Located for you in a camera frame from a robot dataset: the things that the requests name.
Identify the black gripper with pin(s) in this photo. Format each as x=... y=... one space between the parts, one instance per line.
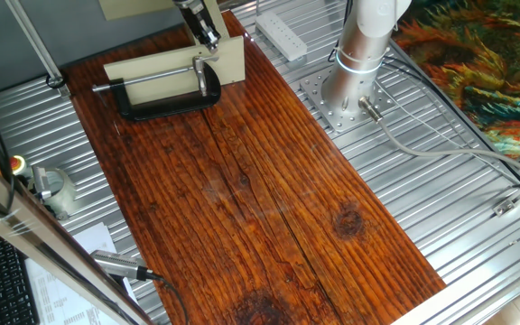
x=197 y=20

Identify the chrome water tap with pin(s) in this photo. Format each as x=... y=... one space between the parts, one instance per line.
x=201 y=77

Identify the black C-clamp with steel screw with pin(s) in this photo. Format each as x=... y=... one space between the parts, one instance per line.
x=169 y=106

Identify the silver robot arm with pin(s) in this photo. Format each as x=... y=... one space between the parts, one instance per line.
x=359 y=67

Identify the white power strip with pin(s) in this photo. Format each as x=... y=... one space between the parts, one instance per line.
x=282 y=36

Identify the brown wooden board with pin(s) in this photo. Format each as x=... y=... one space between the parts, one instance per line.
x=242 y=203

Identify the small grey clamp fixture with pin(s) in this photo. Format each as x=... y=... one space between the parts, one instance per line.
x=63 y=198

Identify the silver metal clamp piece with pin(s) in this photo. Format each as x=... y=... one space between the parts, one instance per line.
x=41 y=182

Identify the red emergency stop button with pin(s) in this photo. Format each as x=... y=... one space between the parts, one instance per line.
x=17 y=164

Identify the silver ribbed device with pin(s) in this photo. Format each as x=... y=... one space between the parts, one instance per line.
x=115 y=264

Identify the colourful patterned cloth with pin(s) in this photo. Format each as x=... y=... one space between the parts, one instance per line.
x=490 y=67

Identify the printed paper sheets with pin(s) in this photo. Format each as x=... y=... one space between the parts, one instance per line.
x=61 y=298

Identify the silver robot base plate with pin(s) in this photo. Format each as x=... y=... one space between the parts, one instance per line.
x=318 y=104

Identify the aluminium frame post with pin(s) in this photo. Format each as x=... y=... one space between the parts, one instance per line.
x=34 y=43

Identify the steel frame bar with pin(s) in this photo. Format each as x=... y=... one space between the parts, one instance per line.
x=39 y=239

